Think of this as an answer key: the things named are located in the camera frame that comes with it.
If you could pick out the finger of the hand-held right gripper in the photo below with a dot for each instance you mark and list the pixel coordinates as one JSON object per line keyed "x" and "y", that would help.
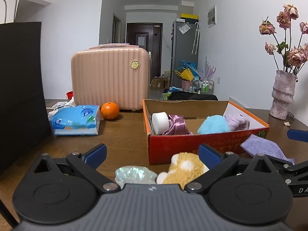
{"x": 292, "y": 170}
{"x": 298, "y": 134}

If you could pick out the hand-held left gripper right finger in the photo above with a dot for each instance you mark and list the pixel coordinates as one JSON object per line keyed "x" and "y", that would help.
{"x": 209, "y": 157}

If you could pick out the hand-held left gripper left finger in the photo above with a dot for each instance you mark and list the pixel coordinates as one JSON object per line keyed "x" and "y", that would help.
{"x": 96, "y": 155}

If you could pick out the red cardboard box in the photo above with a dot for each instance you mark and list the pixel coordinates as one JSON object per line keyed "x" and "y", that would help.
{"x": 182, "y": 145}

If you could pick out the yellow plush toy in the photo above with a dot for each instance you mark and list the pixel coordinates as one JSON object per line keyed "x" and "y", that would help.
{"x": 182, "y": 170}

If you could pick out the light blue plush toy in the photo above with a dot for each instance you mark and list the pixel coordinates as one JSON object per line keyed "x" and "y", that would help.
{"x": 213, "y": 125}

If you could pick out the iridescent white pouch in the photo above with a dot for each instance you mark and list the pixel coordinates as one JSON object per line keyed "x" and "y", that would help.
{"x": 134, "y": 174}

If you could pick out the lilac fluffy headband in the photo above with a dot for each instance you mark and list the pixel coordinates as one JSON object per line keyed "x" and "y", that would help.
{"x": 238, "y": 122}

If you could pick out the pink satin scrunchie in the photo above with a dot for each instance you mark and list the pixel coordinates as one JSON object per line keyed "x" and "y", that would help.
{"x": 176, "y": 125}

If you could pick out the blue tissue pack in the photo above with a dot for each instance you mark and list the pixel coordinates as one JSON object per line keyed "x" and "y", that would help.
{"x": 74, "y": 121}

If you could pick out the pink textured vase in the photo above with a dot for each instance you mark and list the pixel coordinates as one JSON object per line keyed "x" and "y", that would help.
{"x": 282, "y": 93}

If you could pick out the orange fruit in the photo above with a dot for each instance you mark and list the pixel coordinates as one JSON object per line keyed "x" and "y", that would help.
{"x": 110, "y": 110}

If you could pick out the black bag on floor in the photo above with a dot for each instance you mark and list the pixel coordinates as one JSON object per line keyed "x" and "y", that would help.
{"x": 192, "y": 96}

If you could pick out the red plastic bucket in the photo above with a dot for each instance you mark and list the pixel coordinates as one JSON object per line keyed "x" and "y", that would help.
{"x": 69, "y": 95}

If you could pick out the cart with bottles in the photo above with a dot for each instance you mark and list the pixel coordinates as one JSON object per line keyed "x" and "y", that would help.
{"x": 204, "y": 86}

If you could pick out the pink bin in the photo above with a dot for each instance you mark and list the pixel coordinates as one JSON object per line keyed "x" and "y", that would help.
{"x": 185, "y": 85}

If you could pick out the pink ribbed suitcase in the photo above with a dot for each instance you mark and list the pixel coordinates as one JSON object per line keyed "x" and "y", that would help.
{"x": 108, "y": 77}

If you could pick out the bunch of dried pink roses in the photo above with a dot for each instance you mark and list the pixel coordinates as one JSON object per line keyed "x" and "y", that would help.
{"x": 294, "y": 55}

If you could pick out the yellow bag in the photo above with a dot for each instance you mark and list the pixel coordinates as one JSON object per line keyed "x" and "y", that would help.
{"x": 185, "y": 75}

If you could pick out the purple feathery decoration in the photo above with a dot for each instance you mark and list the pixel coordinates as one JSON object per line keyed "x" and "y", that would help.
{"x": 208, "y": 69}

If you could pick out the cardboard box on floor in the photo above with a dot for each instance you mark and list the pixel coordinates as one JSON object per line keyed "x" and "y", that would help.
{"x": 158, "y": 83}

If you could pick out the blue bag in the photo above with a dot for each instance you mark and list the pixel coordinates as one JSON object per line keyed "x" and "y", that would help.
{"x": 190, "y": 66}

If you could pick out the black paper bag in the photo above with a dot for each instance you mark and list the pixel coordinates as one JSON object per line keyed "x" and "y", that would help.
{"x": 21, "y": 89}

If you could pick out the grey refrigerator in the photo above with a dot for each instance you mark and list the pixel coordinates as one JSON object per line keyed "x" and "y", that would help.
{"x": 182, "y": 45}

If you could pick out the hanging clear umbrella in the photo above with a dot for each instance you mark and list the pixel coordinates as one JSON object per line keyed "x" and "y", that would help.
{"x": 196, "y": 38}

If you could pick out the dark brown entrance door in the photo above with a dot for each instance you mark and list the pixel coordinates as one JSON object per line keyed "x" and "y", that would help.
{"x": 134, "y": 36}

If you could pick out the yellow box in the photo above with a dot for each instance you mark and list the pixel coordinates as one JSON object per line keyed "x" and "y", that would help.
{"x": 189, "y": 16}

